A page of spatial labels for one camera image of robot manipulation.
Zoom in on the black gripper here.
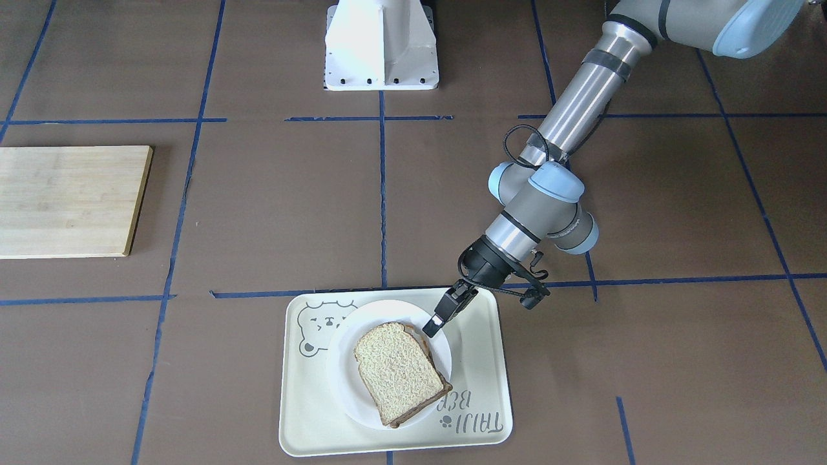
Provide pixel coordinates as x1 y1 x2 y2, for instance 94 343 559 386
423 236 521 338

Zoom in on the white round plate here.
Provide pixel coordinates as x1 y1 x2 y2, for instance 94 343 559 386
327 300 452 431

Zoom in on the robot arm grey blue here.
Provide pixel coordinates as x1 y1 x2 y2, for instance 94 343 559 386
422 1 804 337

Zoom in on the cream bear tray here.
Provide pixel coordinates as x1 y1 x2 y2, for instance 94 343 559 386
278 288 514 457

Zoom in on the white pillar with base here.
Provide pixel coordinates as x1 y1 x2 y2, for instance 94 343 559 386
323 1 440 92

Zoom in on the wooden cutting board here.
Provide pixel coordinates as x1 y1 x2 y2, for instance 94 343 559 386
1 145 153 259

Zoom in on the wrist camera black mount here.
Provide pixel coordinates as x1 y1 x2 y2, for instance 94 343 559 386
513 249 550 310

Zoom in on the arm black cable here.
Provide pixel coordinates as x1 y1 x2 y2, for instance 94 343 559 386
503 124 550 170

